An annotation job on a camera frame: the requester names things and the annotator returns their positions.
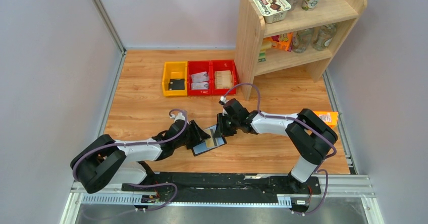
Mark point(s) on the right red plastic bin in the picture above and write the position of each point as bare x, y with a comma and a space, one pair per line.
221, 65

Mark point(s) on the middle red plastic bin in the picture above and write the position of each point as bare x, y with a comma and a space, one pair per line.
196, 67

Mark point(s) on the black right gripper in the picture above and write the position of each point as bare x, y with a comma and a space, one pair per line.
220, 129

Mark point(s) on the red orange cookie box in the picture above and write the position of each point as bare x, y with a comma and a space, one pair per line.
282, 41

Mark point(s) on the white striped credit card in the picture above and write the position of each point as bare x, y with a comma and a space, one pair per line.
200, 77

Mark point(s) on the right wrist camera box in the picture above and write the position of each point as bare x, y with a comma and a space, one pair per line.
223, 100

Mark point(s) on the aluminium frame rail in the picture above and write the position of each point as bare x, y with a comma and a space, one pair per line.
93, 55

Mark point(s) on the white cards in bin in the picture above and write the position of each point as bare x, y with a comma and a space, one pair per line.
200, 86

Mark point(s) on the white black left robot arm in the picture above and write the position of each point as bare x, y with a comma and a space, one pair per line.
107, 161

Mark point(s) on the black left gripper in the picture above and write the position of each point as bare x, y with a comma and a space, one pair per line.
198, 134

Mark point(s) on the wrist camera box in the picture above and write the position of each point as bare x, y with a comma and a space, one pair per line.
178, 114
223, 100

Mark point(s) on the clear glass bottle right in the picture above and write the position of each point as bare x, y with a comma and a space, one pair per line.
324, 37

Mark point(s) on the wooden shelf unit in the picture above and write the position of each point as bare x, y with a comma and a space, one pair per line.
252, 29

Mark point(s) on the gold striped credit card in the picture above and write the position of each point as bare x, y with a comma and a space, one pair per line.
223, 79

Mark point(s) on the stacked colourful sponges pack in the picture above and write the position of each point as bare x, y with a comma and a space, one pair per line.
266, 44

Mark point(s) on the red plastic bin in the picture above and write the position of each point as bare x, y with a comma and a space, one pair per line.
196, 67
221, 65

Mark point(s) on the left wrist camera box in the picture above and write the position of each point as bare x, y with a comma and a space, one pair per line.
178, 114

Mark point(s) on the yellow plastic bin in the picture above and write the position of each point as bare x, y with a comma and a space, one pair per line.
174, 70

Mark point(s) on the yellow green juice carton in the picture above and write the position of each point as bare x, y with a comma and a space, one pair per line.
330, 118

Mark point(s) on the clear glass bottle left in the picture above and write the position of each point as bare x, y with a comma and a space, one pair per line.
301, 40

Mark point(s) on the clear glass bottle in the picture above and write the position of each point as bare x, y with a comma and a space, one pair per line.
301, 40
324, 37

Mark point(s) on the black leather card holder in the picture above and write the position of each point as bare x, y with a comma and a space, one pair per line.
201, 148

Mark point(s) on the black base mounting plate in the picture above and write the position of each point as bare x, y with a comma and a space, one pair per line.
231, 188

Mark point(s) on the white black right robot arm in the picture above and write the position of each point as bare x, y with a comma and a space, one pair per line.
311, 136

